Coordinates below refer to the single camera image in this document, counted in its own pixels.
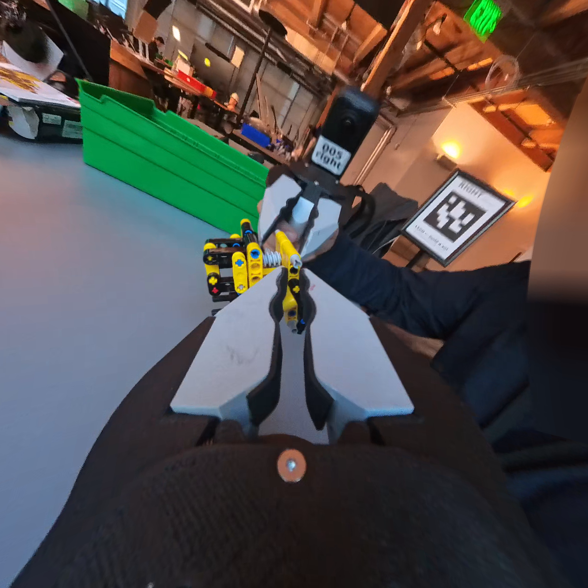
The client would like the framed black white marker sign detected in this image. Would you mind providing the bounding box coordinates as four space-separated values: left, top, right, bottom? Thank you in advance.
401 169 517 268

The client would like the yellow black lego model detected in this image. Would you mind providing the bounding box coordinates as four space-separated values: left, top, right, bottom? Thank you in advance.
203 218 307 335

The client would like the person's right hand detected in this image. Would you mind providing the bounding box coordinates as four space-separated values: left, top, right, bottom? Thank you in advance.
276 220 306 246

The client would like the green plastic bin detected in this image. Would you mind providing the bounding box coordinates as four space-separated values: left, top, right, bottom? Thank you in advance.
76 78 270 236

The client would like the glowing wall lamp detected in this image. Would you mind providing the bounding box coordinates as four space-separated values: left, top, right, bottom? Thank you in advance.
436 140 465 168

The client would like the dark jacket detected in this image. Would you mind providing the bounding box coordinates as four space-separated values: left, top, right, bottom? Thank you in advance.
354 183 420 258

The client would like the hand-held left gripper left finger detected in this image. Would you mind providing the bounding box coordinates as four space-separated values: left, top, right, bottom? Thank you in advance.
170 266 283 437

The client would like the black floor lamp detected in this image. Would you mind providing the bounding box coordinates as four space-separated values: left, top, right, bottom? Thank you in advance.
238 9 289 127

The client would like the person's right forearm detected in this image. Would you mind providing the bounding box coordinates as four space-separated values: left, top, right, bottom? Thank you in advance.
303 234 531 343

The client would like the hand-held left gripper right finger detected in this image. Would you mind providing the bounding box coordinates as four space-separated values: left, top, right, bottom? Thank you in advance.
299 268 415 444

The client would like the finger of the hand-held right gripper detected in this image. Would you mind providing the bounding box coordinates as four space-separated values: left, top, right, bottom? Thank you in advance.
301 198 343 262
257 174 304 251

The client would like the small blue bin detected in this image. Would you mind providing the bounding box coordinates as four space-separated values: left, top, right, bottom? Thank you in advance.
240 122 273 149

